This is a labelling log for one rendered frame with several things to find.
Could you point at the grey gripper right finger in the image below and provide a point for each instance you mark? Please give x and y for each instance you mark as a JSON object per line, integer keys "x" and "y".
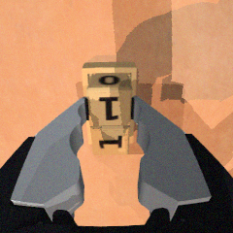
{"x": 179, "y": 174}

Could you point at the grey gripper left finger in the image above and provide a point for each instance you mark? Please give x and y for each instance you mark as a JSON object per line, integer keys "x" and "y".
{"x": 44, "y": 174}

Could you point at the tan cube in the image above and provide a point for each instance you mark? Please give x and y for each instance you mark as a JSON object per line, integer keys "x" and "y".
{"x": 109, "y": 99}
{"x": 110, "y": 140}

